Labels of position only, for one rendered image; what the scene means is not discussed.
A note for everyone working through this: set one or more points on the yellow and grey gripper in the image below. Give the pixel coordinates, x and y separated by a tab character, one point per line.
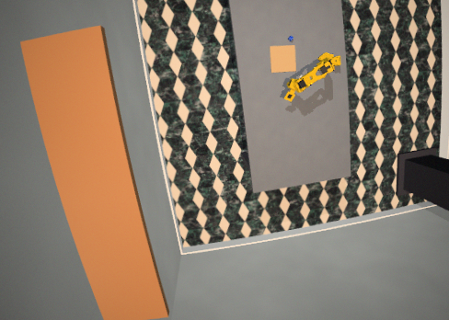
290	95

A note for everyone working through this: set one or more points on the orange mat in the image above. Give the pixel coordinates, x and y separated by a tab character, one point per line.
282	59

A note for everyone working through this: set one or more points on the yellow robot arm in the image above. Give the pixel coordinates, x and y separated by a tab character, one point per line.
325	66

